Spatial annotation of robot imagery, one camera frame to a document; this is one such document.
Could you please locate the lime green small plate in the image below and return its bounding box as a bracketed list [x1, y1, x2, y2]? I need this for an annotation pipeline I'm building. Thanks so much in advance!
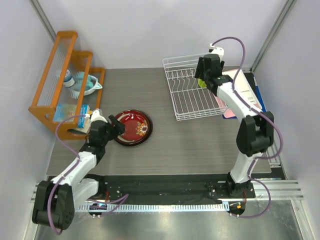
[197, 78, 207, 88]

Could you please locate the red floral small plate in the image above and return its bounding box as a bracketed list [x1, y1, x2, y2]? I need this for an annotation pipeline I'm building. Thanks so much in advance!
[113, 111, 151, 145]

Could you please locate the dark red cream plate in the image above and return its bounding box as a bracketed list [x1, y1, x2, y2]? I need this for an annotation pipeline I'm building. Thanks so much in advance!
[113, 108, 154, 148]

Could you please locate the silver rimmed cream plate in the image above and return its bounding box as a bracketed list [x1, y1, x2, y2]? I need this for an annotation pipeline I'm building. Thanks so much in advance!
[143, 112, 154, 141]

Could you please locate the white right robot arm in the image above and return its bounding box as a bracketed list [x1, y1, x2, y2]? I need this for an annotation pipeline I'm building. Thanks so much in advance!
[194, 53, 274, 198]

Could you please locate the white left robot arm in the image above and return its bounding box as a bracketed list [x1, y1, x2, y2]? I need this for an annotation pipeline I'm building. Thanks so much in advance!
[32, 109, 125, 236]

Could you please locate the orange wooden shelf rack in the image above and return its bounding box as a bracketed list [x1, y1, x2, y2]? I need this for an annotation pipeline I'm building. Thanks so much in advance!
[28, 30, 106, 140]

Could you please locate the blue white box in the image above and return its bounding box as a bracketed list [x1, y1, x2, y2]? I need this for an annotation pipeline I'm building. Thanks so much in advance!
[53, 103, 92, 134]

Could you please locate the pink clipboard with papers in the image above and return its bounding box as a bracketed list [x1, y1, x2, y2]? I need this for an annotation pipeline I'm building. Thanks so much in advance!
[214, 70, 264, 119]

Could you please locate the blue folder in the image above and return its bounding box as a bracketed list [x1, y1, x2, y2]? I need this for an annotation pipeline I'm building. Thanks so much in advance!
[244, 72, 266, 112]

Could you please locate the white teal jug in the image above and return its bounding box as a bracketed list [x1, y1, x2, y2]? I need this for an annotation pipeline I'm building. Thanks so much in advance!
[84, 75, 103, 96]

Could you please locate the teal brush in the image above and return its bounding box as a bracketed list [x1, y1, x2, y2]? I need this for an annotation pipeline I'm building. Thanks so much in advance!
[70, 71, 85, 99]

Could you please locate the white blue round container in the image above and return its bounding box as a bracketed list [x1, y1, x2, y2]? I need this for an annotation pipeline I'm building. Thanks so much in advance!
[63, 69, 75, 88]

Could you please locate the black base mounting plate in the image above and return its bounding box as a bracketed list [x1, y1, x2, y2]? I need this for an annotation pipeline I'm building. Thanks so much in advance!
[86, 174, 256, 205]

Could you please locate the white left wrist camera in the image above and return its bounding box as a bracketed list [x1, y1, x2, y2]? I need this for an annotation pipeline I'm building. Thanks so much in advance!
[84, 108, 108, 123]

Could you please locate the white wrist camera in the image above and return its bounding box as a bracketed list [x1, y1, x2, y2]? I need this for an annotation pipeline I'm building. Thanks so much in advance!
[84, 108, 108, 123]
[208, 43, 225, 61]

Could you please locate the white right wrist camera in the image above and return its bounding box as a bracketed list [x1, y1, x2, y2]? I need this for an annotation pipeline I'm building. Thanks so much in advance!
[208, 43, 225, 61]

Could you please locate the white wire dish rack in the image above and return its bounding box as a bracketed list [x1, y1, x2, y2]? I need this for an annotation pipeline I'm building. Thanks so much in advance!
[162, 53, 228, 121]

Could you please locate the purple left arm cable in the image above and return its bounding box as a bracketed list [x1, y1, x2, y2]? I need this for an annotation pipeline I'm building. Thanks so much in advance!
[47, 114, 91, 236]

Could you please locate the white slotted cable duct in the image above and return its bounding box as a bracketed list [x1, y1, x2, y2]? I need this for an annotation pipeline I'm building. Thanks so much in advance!
[77, 202, 230, 213]

